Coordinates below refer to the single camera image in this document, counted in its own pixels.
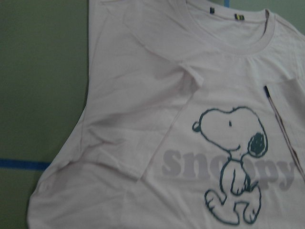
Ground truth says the pink Snoopy t-shirt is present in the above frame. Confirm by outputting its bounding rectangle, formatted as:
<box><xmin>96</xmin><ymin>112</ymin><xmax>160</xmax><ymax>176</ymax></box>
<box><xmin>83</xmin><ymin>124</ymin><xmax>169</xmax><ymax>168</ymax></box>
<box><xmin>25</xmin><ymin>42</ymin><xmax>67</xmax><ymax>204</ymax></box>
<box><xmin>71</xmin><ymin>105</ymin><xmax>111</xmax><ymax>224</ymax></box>
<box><xmin>27</xmin><ymin>0</ymin><xmax>305</xmax><ymax>229</ymax></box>

